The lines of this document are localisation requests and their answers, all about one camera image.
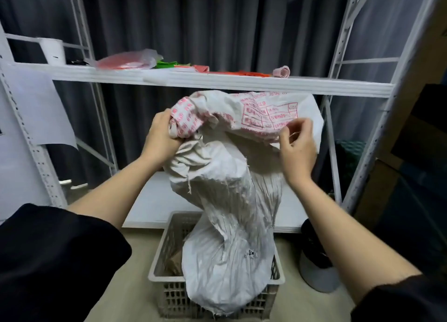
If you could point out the person's right hand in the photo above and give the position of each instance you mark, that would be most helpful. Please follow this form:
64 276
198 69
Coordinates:
298 154

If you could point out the person's left hand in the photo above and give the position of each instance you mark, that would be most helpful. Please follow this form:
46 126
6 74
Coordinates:
160 143

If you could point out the small dark cardboard box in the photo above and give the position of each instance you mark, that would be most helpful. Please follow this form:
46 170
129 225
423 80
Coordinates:
175 262

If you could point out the white woven sack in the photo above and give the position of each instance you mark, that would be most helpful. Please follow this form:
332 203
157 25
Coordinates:
227 262

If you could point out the person's left forearm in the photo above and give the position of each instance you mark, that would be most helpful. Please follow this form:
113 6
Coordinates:
115 192

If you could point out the person's right forearm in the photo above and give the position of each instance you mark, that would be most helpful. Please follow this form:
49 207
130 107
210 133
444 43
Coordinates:
352 248

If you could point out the clear plastic bag red contents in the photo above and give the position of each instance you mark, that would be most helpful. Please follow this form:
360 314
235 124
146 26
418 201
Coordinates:
125 61

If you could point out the large blue-printed cardboard box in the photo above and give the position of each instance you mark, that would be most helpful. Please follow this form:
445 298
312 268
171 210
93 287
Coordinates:
401 220

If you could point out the person's black left sleeve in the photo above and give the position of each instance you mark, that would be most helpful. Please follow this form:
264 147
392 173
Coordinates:
56 266

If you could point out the person's black sleeve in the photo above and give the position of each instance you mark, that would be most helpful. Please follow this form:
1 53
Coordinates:
56 266
405 302

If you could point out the person's black right sleeve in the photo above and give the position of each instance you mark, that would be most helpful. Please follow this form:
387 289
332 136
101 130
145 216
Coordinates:
405 302

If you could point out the green mesh bundle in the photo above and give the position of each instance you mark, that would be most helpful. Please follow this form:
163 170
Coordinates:
351 164

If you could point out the white tape strip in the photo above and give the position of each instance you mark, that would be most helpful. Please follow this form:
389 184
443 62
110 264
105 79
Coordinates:
157 78

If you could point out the white metal shelf rack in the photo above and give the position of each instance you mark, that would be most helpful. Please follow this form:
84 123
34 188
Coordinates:
279 85

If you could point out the green item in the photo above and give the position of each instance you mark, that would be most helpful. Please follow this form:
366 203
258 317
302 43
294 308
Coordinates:
166 64

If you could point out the flat white packet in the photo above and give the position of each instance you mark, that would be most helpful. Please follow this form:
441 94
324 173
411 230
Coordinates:
183 68

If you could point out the pink roll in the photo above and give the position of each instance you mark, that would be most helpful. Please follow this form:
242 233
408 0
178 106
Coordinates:
281 72

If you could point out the small red packet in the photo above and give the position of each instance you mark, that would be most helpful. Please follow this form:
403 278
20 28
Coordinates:
201 68

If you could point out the small white plastic part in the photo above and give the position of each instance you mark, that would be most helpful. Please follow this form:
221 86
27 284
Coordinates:
79 186

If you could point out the pile of red ties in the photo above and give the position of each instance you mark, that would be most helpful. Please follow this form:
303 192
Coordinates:
244 73

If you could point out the white paper sheet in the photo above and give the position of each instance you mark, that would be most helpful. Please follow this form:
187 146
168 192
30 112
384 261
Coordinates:
42 108

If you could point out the grey trash bin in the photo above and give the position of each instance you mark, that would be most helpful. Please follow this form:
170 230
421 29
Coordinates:
319 278

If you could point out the grey curtain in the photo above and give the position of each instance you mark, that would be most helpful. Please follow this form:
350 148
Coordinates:
227 28

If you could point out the white paper cup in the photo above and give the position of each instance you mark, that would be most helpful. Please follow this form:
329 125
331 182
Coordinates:
53 52

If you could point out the white plastic slotted basket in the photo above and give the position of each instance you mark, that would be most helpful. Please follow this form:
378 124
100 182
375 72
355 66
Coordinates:
167 294

